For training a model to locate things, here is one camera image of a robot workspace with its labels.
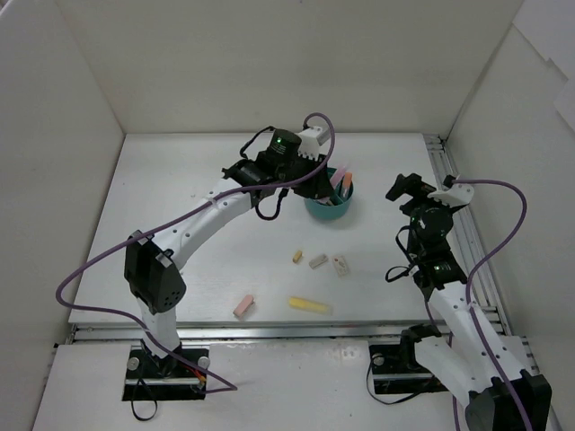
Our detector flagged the pink highlighter block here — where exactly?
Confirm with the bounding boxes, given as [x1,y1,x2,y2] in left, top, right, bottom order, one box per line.
[330,164,349,189]

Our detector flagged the pink eraser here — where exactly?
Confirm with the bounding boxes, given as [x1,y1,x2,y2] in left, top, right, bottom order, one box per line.
[233,295,255,319]

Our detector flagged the aluminium rail frame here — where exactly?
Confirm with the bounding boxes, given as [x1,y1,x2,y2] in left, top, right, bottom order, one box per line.
[66,132,513,347]

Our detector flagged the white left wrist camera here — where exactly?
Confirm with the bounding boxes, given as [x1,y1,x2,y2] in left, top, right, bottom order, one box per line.
[296,127,328,161]

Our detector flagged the grey white eraser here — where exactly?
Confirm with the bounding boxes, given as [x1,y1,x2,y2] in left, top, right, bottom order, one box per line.
[309,254,329,269]

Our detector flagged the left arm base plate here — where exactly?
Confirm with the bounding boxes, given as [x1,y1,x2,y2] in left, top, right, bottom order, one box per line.
[122,347,206,401]

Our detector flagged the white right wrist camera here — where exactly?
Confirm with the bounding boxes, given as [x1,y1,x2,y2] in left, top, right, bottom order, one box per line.
[428,175,474,208]

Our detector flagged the yellow highlighter block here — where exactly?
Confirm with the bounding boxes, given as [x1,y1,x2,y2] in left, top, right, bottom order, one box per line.
[288,296,332,315]

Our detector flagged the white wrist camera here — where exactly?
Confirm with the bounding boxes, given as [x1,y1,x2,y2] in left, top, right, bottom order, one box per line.
[296,127,328,161]
[428,175,474,208]

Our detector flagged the teal round desk organizer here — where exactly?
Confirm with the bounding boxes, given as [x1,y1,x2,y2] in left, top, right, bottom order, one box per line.
[305,175,354,221]

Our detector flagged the orange capped marker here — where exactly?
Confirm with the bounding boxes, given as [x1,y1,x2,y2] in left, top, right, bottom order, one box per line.
[339,172,352,201]

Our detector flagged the white red printed eraser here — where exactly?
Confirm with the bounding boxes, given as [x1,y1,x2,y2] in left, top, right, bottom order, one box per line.
[332,255,349,277]

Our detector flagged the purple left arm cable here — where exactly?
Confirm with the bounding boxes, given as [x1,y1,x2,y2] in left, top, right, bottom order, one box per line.
[55,111,337,396]

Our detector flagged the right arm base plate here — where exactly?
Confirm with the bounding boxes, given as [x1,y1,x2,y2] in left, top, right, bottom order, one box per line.
[367,344,447,402]

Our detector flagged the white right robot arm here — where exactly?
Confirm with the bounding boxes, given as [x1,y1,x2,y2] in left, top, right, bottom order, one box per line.
[385,173,552,430]

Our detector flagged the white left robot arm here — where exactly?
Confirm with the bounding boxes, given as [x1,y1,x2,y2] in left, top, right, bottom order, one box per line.
[124,127,333,377]

